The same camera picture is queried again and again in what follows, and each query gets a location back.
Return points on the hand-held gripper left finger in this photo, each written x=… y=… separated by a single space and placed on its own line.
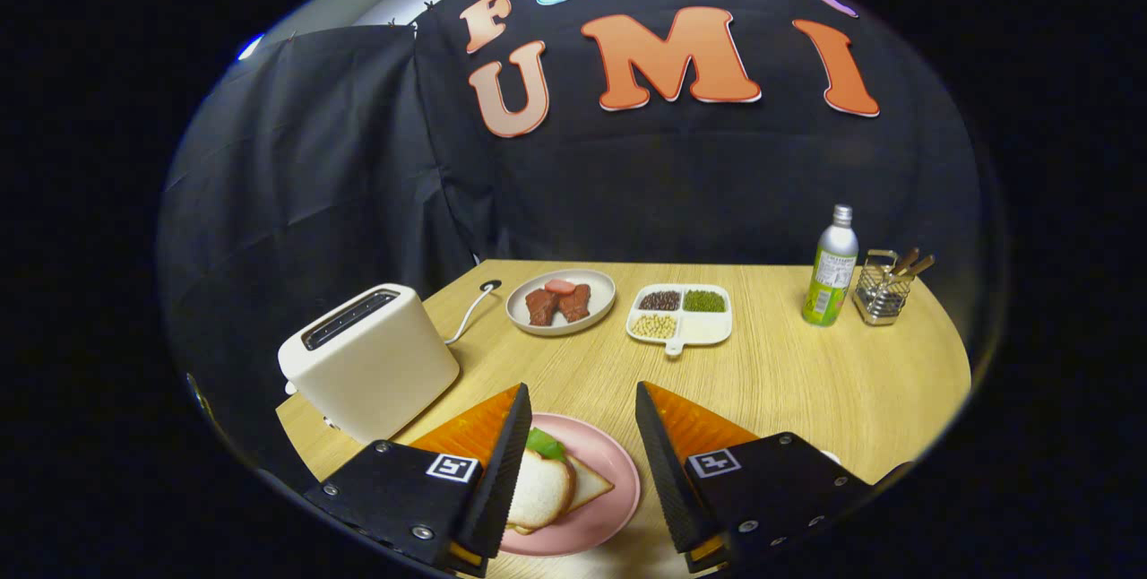
x=502 y=480

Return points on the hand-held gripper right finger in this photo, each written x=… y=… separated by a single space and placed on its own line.
x=668 y=471

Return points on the round-topped toast slice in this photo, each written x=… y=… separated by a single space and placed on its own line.
x=542 y=489

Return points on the green lettuce leaf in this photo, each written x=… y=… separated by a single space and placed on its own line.
x=545 y=445

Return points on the pink plate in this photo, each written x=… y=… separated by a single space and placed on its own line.
x=609 y=489

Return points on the square bread slice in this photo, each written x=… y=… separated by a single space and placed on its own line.
x=591 y=485

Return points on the pile of yellow soybeans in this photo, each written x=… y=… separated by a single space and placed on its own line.
x=654 y=326

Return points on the white divided dish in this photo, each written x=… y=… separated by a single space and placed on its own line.
x=708 y=328

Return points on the white toaster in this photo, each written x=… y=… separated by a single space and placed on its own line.
x=376 y=382

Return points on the pile of dark beans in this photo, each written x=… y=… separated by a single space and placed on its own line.
x=659 y=300

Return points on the pile of green beans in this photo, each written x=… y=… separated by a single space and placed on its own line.
x=704 y=300

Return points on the brown meat piece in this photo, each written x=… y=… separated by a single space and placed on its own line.
x=574 y=303
x=541 y=307

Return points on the white round plate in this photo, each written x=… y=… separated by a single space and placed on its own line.
x=600 y=292

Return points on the pink sausage slice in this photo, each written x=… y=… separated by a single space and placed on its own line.
x=560 y=287

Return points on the green labelled metal bottle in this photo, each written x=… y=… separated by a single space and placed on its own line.
x=829 y=283

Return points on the black backdrop cloth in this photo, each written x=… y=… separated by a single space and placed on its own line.
x=672 y=185

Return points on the ceiling light strip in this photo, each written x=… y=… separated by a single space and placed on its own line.
x=251 y=47

